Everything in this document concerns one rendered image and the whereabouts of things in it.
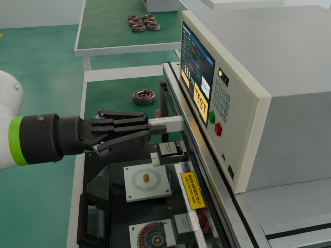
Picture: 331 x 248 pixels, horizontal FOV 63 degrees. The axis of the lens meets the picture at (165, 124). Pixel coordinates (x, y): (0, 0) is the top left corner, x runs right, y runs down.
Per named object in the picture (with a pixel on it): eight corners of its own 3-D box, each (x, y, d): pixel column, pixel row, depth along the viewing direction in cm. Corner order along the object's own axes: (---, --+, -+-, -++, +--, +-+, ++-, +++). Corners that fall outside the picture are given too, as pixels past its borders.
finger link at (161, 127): (140, 127, 53) (142, 137, 50) (165, 124, 53) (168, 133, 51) (141, 133, 54) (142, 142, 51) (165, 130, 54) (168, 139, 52)
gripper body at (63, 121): (67, 137, 57) (112, 132, 58) (62, 166, 50) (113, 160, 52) (59, 108, 52) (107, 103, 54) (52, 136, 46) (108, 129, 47)
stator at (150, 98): (158, 100, 141) (158, 94, 139) (141, 108, 135) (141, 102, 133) (146, 92, 148) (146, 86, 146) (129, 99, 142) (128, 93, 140)
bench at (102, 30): (91, 131, 240) (74, 50, 195) (94, 50, 385) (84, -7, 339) (209, 117, 257) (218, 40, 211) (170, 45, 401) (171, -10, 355)
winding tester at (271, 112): (234, 195, 49) (257, 98, 36) (179, 80, 83) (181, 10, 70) (416, 165, 54) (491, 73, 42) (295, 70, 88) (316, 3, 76)
